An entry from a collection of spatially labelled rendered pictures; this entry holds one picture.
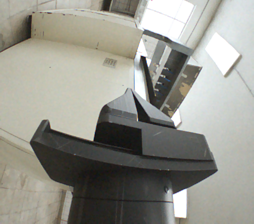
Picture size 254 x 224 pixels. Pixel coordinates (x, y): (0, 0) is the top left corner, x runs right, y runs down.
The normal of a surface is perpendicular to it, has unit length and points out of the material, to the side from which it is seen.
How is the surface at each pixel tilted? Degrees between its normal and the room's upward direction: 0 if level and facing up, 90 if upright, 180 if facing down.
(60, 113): 90
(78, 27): 90
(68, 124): 90
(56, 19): 90
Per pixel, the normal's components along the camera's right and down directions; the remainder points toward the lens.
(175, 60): -0.05, 0.59
